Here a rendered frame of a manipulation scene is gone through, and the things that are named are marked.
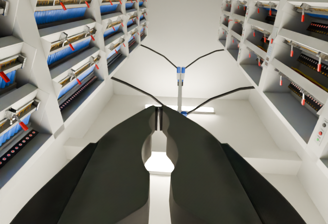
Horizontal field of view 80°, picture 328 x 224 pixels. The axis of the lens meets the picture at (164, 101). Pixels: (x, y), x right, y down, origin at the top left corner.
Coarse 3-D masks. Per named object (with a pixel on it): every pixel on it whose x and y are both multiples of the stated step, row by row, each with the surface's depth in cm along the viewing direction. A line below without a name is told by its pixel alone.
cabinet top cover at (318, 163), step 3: (306, 150) 96; (312, 153) 91; (318, 159) 87; (321, 159) 87; (324, 159) 87; (327, 159) 87; (318, 162) 87; (321, 162) 86; (324, 162) 85; (327, 162) 85; (318, 165) 87; (321, 165) 86; (324, 165) 84; (327, 165) 83; (321, 168) 85; (324, 168) 84; (327, 168) 82; (324, 171) 84; (327, 171) 82; (327, 174) 82; (327, 177) 82
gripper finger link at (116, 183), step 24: (144, 120) 11; (120, 144) 9; (144, 144) 9; (96, 168) 8; (120, 168) 8; (144, 168) 8; (96, 192) 7; (120, 192) 7; (144, 192) 7; (72, 216) 6; (96, 216) 6; (120, 216) 6; (144, 216) 7
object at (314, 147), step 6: (324, 108) 85; (324, 114) 85; (318, 120) 89; (318, 126) 88; (312, 138) 92; (324, 138) 85; (312, 144) 92; (324, 144) 84; (312, 150) 91; (318, 150) 88; (324, 150) 85; (312, 156) 91; (318, 156) 88; (324, 156) 86
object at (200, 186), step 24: (168, 120) 11; (168, 144) 10; (192, 144) 9; (216, 144) 9; (192, 168) 8; (216, 168) 8; (192, 192) 7; (216, 192) 7; (240, 192) 7; (192, 216) 6; (216, 216) 6; (240, 216) 6
